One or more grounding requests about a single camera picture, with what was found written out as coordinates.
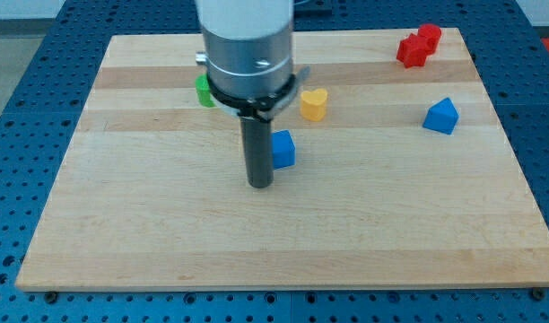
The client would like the black and silver mounting flange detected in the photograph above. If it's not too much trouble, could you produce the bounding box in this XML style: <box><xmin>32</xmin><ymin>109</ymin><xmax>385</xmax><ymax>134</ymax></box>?
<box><xmin>205</xmin><ymin>65</ymin><xmax>310</xmax><ymax>122</ymax></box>

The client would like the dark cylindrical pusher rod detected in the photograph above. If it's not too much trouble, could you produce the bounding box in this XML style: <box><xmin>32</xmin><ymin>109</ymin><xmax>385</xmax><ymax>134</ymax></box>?
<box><xmin>240</xmin><ymin>118</ymin><xmax>274</xmax><ymax>188</ymax></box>

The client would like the blue cube block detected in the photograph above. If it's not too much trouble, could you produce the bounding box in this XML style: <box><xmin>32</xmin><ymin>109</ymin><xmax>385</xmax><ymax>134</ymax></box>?
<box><xmin>272</xmin><ymin>129</ymin><xmax>295</xmax><ymax>169</ymax></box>

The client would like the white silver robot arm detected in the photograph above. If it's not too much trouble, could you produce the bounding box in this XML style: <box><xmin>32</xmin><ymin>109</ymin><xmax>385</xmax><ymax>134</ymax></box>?
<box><xmin>195</xmin><ymin>0</ymin><xmax>309</xmax><ymax>188</ymax></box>

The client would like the blue triangle block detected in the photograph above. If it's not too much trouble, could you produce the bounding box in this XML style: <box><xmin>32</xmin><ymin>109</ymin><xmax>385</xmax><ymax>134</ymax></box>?
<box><xmin>423</xmin><ymin>97</ymin><xmax>459</xmax><ymax>135</ymax></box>

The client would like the yellow heart block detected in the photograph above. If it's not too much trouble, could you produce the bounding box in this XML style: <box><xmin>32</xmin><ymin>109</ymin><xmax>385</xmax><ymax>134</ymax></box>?
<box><xmin>300</xmin><ymin>88</ymin><xmax>328</xmax><ymax>122</ymax></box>

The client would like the green block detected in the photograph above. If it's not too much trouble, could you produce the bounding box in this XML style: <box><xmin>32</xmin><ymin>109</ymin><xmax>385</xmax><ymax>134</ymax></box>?
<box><xmin>195</xmin><ymin>74</ymin><xmax>214</xmax><ymax>108</ymax></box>

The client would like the light wooden board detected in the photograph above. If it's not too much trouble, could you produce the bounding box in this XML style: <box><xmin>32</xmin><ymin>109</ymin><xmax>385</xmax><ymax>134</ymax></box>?
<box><xmin>16</xmin><ymin>28</ymin><xmax>549</xmax><ymax>292</ymax></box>

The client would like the red star block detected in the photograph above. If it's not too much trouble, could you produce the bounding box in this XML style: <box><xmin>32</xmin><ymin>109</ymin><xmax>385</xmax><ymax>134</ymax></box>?
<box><xmin>396</xmin><ymin>33</ymin><xmax>429</xmax><ymax>68</ymax></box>

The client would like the red cylinder block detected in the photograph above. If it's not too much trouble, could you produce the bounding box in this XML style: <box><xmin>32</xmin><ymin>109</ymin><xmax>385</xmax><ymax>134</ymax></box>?
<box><xmin>418</xmin><ymin>23</ymin><xmax>442</xmax><ymax>55</ymax></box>

